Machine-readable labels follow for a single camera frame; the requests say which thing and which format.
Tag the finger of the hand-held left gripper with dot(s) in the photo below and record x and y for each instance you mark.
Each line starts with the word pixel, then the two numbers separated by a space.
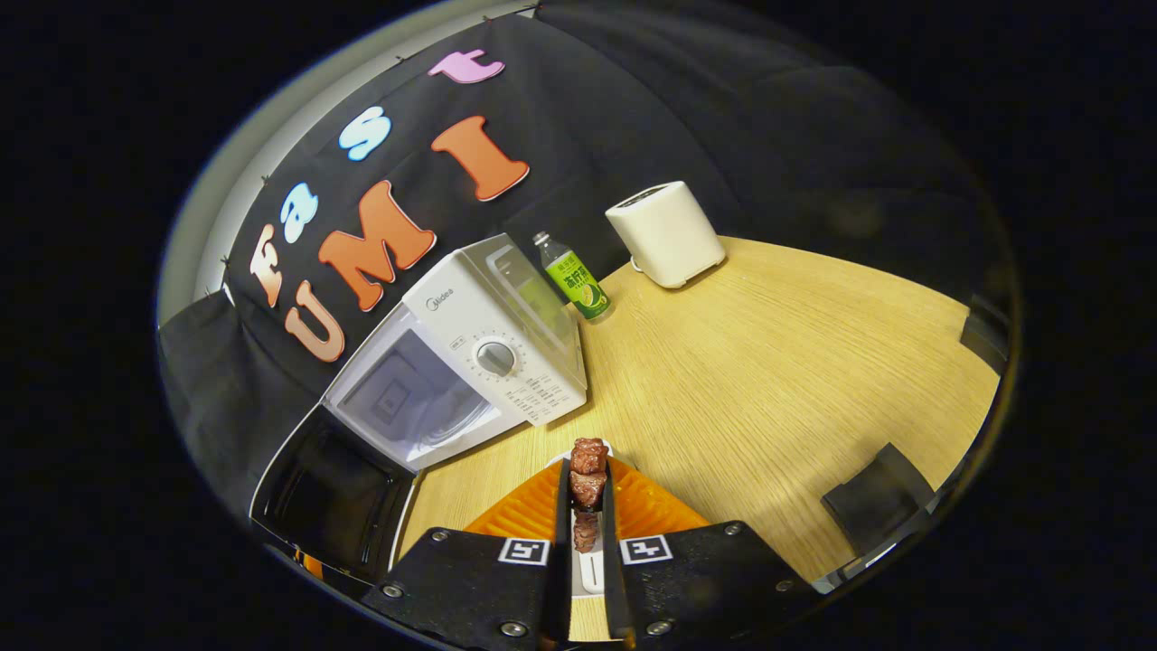
pixel 312 565

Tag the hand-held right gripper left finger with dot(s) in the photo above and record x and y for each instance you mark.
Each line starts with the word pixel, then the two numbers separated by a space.
pixel 560 579

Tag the cream white toaster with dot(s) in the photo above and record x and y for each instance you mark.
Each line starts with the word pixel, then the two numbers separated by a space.
pixel 669 235

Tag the green label drink bottle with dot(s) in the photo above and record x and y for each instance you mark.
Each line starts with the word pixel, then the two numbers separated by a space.
pixel 578 285

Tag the white slotted tray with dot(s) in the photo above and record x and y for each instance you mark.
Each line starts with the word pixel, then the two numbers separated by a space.
pixel 592 574

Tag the brown grilled meat piece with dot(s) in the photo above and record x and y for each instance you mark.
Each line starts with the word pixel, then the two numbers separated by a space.
pixel 587 484

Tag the black foam block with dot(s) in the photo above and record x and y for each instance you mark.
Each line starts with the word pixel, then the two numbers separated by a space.
pixel 985 334
pixel 872 506

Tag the white microwave oven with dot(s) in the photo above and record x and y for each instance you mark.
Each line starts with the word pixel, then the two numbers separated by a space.
pixel 470 316

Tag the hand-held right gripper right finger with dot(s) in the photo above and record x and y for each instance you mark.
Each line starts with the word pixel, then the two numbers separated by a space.
pixel 615 588

